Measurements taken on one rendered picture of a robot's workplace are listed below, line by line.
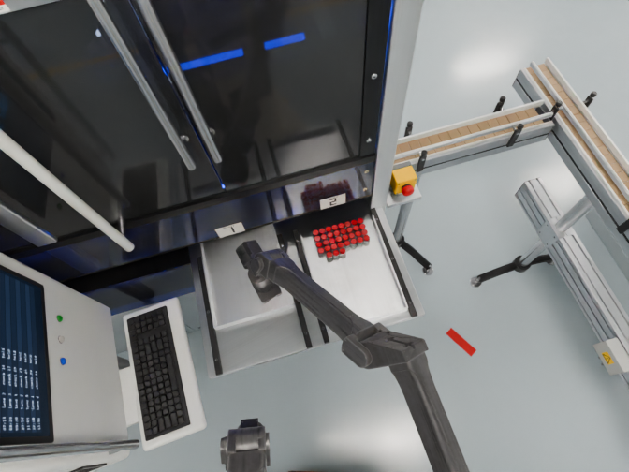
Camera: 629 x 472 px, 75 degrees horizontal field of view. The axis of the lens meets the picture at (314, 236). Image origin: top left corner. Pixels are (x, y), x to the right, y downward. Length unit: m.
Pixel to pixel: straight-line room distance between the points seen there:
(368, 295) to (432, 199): 1.32
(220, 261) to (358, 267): 0.47
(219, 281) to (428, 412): 0.83
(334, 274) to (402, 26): 0.78
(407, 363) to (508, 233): 1.84
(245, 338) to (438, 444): 0.70
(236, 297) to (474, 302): 1.39
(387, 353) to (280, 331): 0.57
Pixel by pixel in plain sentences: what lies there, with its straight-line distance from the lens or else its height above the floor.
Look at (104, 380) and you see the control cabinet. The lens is 1.45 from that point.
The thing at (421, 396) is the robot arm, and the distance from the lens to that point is 0.83.
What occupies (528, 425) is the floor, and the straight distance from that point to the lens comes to 2.32.
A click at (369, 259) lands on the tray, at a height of 0.88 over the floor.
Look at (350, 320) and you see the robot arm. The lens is 0.90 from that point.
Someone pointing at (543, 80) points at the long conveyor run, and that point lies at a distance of 1.86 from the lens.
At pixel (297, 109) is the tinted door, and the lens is 0.96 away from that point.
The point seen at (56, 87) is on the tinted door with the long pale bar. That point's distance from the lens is 0.88.
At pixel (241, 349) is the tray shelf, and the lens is 1.34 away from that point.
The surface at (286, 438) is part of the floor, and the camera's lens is 2.18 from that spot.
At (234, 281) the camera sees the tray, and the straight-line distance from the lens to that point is 1.40.
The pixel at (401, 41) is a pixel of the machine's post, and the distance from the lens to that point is 0.92.
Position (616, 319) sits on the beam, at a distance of 1.96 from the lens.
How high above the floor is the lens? 2.16
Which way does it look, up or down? 64 degrees down
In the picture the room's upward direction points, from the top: 9 degrees counter-clockwise
